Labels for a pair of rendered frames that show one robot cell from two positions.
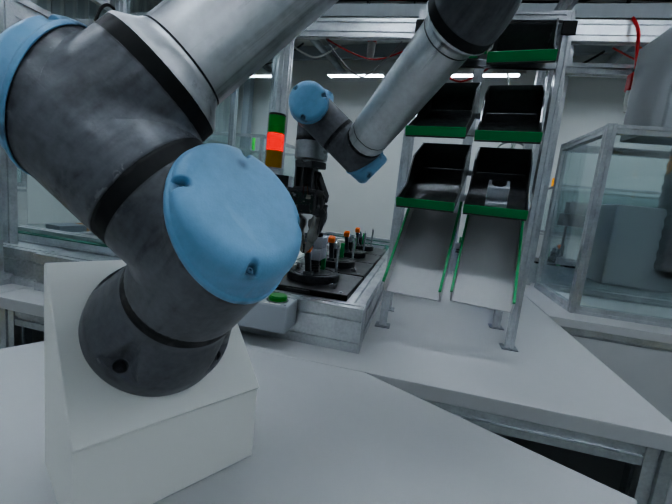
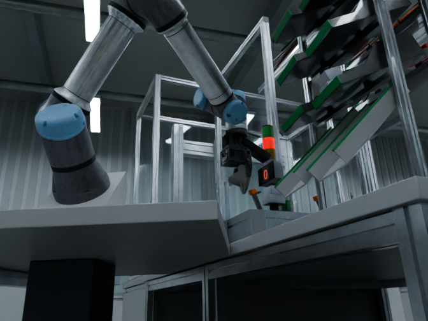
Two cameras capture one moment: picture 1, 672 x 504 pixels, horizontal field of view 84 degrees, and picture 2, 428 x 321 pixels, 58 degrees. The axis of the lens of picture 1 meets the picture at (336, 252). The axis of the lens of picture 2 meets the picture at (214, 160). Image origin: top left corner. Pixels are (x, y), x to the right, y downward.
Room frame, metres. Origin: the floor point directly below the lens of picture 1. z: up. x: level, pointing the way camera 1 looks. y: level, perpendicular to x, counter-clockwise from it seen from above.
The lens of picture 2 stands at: (0.11, -0.85, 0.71)
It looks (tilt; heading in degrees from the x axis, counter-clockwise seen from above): 21 degrees up; 55
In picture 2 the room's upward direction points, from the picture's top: 2 degrees counter-clockwise
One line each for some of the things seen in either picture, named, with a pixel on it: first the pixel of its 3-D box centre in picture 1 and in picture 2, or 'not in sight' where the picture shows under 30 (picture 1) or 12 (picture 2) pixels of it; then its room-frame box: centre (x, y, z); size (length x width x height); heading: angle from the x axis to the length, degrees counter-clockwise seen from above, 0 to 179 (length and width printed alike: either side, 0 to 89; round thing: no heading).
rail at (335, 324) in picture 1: (187, 294); (201, 249); (0.90, 0.36, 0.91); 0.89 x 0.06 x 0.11; 78
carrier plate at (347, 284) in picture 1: (312, 281); not in sight; (0.99, 0.05, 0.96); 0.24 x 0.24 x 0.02; 78
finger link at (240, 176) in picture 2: (309, 235); (240, 178); (0.86, 0.06, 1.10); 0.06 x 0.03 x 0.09; 168
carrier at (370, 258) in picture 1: (349, 244); not in sight; (1.48, -0.05, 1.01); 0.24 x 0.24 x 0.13; 78
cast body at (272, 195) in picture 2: (317, 245); (276, 194); (1.00, 0.05, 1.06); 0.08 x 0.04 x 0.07; 167
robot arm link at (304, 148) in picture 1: (312, 152); (237, 127); (0.87, 0.08, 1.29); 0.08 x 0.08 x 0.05
